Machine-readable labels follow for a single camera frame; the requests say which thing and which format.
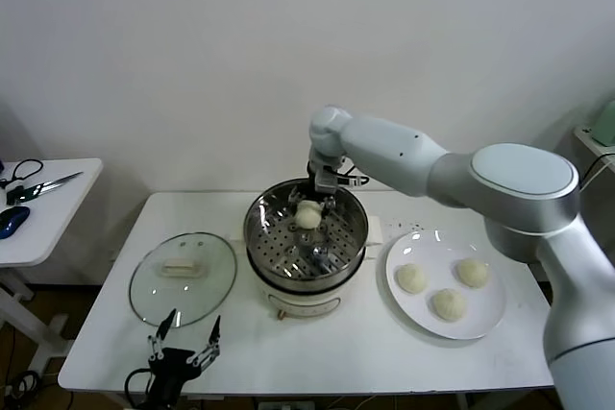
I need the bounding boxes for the steel scissors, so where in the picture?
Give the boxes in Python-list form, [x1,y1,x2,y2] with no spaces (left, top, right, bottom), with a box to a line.
[5,171,84,205]

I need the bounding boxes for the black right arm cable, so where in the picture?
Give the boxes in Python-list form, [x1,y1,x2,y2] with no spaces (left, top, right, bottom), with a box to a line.
[335,164,370,189]

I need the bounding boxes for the glass lid with white handle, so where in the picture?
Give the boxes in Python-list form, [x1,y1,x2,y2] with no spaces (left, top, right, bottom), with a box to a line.
[127,231,239,329]

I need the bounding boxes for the white steamed baozi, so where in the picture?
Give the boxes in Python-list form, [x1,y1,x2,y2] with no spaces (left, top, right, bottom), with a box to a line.
[293,200,322,231]
[430,288,470,323]
[455,257,492,288]
[395,263,428,295]

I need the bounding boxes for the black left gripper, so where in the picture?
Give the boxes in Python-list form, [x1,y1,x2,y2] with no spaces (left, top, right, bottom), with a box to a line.
[146,307,223,381]

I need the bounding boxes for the stainless steel steamer basket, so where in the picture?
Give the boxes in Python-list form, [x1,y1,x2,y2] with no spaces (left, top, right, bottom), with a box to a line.
[229,178,383,282]

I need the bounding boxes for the blue computer mouse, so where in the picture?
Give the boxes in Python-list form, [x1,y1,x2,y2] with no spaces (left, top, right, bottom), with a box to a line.
[0,205,32,240]

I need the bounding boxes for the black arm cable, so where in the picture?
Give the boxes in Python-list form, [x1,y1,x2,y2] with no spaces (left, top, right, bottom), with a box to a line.
[124,367,155,406]
[335,164,370,189]

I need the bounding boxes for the black floor cables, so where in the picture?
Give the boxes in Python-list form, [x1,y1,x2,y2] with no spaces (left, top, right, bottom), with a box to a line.
[0,371,44,410]

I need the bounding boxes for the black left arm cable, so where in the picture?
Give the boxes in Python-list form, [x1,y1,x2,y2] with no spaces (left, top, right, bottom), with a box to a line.
[124,367,155,406]

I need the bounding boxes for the pale green appliance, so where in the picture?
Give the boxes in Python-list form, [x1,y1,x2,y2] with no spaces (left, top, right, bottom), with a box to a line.
[590,98,615,147]

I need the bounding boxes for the white side table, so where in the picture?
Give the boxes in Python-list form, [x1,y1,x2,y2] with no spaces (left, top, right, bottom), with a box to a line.
[0,157,105,373]

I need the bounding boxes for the white shelf table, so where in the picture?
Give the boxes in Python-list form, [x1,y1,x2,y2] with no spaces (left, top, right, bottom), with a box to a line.
[574,125,615,161]

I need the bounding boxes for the white electric cooker pot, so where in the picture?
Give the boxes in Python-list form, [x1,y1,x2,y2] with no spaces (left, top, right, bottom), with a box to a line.
[247,241,379,323]

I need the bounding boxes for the white round plate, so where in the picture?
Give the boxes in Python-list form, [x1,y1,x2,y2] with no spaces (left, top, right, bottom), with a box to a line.
[383,229,508,340]

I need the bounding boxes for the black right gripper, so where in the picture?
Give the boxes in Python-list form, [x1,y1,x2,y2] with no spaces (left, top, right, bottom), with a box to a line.
[286,162,340,220]

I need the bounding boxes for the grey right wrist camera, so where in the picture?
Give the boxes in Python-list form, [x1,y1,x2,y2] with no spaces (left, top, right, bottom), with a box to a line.
[314,165,338,194]

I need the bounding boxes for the black power adapter cable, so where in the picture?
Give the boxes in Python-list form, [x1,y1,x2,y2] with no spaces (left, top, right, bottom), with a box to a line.
[578,153,615,190]

